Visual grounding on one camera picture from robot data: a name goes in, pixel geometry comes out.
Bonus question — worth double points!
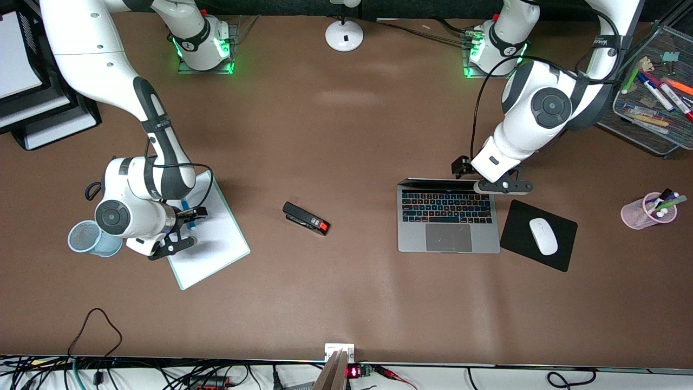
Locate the silver laptop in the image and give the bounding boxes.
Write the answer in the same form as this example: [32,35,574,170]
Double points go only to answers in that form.
[397,178,501,254]

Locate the white grey marker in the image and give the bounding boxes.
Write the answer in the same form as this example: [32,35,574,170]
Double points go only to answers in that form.
[622,120,668,136]

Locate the red blue marker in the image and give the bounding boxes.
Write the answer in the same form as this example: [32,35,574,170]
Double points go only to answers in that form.
[622,102,659,118]

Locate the green marker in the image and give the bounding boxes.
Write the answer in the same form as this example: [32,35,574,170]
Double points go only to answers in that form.
[621,64,643,95]

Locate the white marker blue cap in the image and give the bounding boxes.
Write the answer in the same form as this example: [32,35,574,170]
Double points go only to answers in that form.
[637,73,676,113]

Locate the white marker red cap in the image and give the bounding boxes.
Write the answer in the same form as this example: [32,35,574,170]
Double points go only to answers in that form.
[659,83,693,122]

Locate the teal clipboard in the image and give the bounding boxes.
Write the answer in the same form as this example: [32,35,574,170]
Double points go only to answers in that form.
[164,170,251,291]

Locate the black mouse pad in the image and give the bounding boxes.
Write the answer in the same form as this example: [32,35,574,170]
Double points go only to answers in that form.
[499,199,578,272]

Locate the white computer mouse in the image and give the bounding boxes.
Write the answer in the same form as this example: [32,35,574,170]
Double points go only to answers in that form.
[528,218,559,256]

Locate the blue mesh pen cup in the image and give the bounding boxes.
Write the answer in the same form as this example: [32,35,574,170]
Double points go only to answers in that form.
[67,219,123,258]

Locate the black red stapler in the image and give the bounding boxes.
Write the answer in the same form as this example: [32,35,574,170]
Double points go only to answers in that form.
[282,201,331,237]

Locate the black document tray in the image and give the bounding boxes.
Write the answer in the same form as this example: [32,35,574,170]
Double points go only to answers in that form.
[0,8,102,151]

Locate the pink mesh pen cup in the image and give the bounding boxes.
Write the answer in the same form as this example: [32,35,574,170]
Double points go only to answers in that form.
[620,192,678,230]

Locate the yellow highlighter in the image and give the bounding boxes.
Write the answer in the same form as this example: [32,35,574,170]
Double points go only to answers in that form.
[627,113,670,127]

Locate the white round stand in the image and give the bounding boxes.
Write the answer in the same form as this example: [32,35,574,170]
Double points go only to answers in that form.
[325,0,364,53]

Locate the green highlighter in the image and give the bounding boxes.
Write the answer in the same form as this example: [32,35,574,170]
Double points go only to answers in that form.
[647,195,688,215]

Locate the silver mesh tray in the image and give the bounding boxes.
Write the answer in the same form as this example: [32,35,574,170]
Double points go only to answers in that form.
[596,21,693,159]

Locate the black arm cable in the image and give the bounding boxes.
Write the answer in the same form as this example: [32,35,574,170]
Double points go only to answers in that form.
[144,135,215,212]
[469,10,624,163]

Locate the clear arm base plate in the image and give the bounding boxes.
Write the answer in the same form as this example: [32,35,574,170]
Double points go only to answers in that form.
[462,24,524,81]
[178,15,261,75]

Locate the black looped cable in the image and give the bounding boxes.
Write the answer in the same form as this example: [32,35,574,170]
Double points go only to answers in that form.
[68,308,123,359]

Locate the red wire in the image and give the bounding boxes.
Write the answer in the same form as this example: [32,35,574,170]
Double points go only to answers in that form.
[372,365,419,390]

